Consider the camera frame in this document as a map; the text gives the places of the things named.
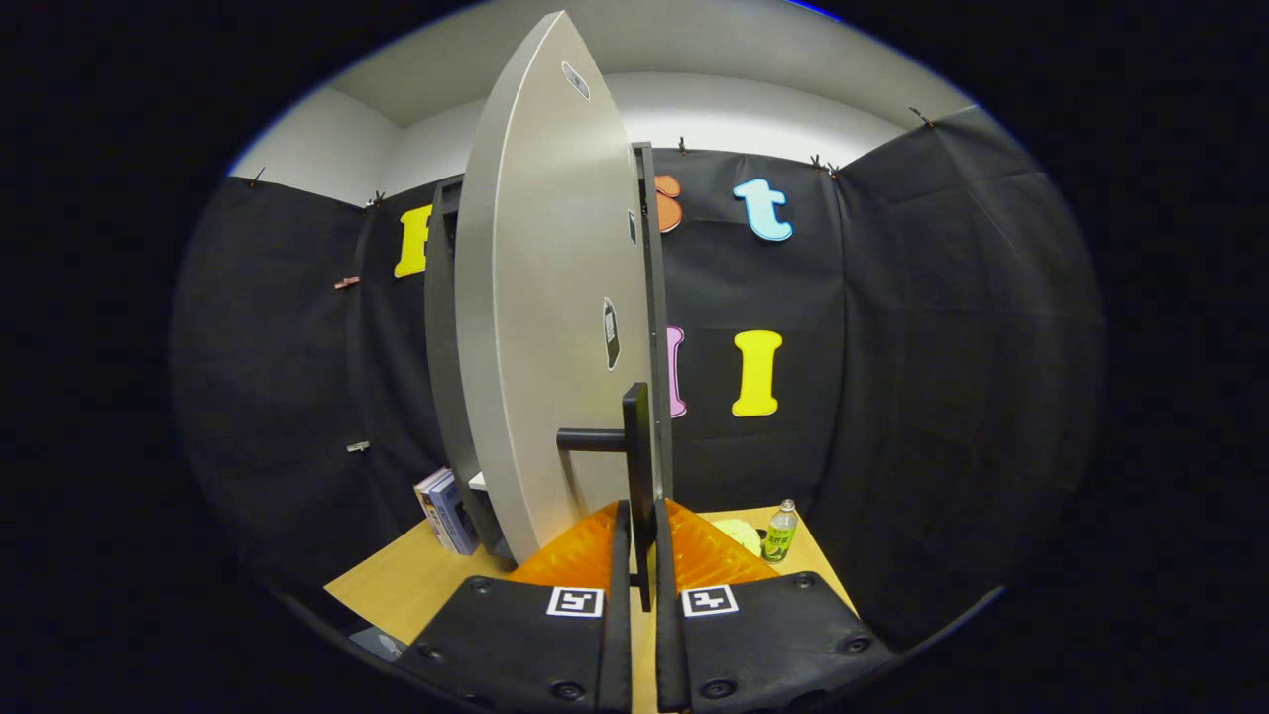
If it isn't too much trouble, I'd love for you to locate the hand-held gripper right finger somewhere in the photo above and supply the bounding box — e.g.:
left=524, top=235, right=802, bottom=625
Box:
left=652, top=497, right=895, bottom=714

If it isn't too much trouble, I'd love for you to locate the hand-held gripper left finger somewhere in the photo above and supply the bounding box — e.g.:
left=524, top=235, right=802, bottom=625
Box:
left=395, top=499, right=634, bottom=714

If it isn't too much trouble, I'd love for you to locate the beige shoe cabinet door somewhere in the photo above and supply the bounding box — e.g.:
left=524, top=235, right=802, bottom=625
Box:
left=454, top=10, right=663, bottom=611

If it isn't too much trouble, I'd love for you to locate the pale yellow round object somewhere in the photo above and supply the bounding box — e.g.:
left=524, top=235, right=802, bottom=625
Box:
left=714, top=519, right=762, bottom=558

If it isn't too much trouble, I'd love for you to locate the green label plastic bottle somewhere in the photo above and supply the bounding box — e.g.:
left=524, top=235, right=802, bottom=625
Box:
left=761, top=499, right=799, bottom=564

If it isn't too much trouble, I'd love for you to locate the blue and white book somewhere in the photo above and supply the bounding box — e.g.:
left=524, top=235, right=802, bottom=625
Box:
left=414, top=468, right=482, bottom=556

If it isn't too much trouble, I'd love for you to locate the black backdrop cloth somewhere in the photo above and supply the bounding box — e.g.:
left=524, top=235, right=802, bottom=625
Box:
left=169, top=104, right=1106, bottom=651

